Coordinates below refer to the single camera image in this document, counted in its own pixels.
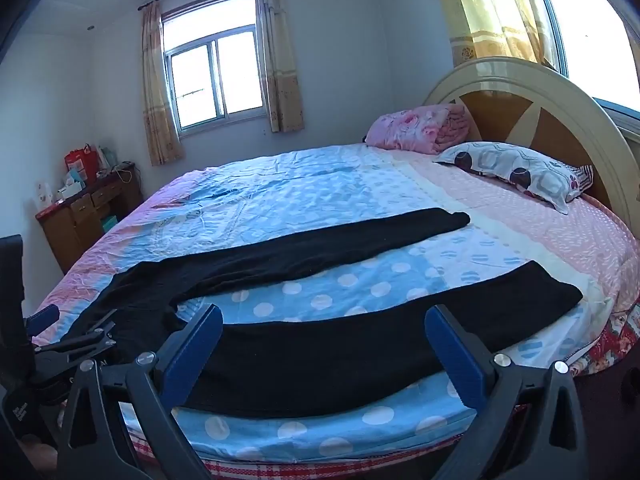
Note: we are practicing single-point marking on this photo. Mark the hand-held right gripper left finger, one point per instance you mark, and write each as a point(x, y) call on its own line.
point(192, 355)

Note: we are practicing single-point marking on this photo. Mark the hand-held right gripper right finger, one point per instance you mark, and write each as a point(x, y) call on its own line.
point(457, 360)

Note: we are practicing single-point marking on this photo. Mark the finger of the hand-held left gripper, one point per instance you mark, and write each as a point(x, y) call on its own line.
point(44, 317)
point(75, 342)

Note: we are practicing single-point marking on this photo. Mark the black knit sweater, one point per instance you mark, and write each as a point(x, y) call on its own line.
point(300, 255)

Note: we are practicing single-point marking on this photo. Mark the person's left hand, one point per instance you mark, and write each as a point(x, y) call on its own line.
point(40, 455)

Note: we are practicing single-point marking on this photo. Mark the brown wooden cabinet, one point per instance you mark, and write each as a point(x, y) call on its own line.
point(75, 225)

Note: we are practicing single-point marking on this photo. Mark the teal box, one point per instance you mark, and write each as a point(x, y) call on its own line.
point(109, 222)

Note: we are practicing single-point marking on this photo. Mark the tissue box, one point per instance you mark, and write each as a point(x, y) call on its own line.
point(69, 190)

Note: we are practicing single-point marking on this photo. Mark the red gift bag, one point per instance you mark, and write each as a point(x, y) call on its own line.
point(79, 165)

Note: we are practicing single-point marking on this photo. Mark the white patterned pillow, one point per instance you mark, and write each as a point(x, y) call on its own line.
point(520, 167)

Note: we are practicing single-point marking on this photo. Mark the blue pink patchwork bed sheet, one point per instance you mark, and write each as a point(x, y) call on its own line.
point(310, 190)

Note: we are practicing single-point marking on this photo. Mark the striped pillow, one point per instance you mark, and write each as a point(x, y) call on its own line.
point(584, 177)

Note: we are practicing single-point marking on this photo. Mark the pink floral folded blanket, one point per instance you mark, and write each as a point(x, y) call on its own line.
point(415, 127)

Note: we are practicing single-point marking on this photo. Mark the beige floral curtain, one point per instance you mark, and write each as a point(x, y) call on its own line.
point(280, 55)
point(157, 90)

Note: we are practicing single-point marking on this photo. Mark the cream wooden round headboard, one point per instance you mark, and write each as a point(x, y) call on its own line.
point(555, 120)

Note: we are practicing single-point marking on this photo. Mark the sliding window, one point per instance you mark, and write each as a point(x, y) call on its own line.
point(215, 70)

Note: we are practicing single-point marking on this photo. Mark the yellow curtain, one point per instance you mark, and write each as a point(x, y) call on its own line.
point(490, 15)

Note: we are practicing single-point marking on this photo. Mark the large window by headboard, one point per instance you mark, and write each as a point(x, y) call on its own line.
point(595, 35)

